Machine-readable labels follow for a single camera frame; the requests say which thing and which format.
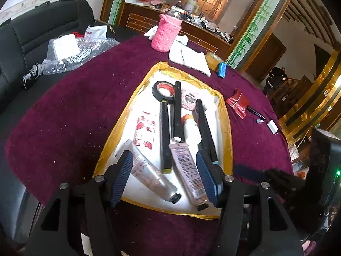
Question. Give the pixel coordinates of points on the small blue box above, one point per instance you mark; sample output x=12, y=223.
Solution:
x=222, y=69

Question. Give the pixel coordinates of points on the pink floral tube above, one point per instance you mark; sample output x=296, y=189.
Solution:
x=186, y=170

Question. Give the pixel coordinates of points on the white flat box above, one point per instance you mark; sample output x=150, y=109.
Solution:
x=64, y=46

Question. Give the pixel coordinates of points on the red foil packet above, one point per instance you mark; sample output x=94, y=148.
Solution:
x=238, y=102

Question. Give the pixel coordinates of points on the red floral white packet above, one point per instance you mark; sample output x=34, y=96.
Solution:
x=145, y=130

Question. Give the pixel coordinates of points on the white tube orange cap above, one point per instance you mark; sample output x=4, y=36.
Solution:
x=191, y=130

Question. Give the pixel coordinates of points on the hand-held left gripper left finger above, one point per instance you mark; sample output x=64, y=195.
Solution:
x=122, y=176

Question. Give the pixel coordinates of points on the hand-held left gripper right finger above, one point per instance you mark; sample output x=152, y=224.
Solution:
x=209, y=178

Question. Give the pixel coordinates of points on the white tray gold rim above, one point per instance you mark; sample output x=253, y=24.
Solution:
x=143, y=101

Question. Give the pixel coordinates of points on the silver tube black cap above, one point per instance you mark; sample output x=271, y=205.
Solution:
x=151, y=173

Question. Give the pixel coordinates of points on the white bag red print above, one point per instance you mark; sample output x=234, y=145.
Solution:
x=96, y=32

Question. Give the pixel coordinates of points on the black marker yellow cap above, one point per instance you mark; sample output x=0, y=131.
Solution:
x=165, y=138

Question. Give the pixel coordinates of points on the bubble wrap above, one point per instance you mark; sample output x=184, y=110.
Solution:
x=90, y=49

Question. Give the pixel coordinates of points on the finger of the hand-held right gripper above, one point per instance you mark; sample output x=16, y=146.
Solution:
x=250, y=173

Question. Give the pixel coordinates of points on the bamboo painted pillar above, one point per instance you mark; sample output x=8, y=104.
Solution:
x=255, y=24
x=120, y=0

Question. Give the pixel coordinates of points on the pen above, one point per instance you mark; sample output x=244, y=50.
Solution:
x=182, y=56

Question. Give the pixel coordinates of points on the folded grey umbrella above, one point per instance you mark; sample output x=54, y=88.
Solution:
x=32, y=76

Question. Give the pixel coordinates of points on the black marker white print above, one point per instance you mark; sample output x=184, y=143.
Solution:
x=255, y=113

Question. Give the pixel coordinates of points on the black sofa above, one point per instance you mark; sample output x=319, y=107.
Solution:
x=40, y=29

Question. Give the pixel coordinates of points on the yellow tape roll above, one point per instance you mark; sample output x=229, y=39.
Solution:
x=213, y=60

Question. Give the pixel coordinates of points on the maroon tablecloth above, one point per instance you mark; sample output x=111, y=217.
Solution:
x=80, y=117

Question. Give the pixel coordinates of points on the small blue white tube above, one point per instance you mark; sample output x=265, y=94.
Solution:
x=259, y=121

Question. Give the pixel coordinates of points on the black marker white cap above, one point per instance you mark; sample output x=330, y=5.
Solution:
x=178, y=112

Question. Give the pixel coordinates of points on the pink knitted cup holder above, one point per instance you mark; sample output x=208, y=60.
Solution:
x=165, y=33

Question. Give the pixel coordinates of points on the white charger plug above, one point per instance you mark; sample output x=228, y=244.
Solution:
x=272, y=126

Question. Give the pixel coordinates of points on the black tape roll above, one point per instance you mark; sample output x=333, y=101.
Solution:
x=157, y=92

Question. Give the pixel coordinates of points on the wooden counter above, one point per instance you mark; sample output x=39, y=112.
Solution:
x=149, y=18

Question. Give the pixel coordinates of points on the black marker red caps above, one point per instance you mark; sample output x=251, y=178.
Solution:
x=201, y=122

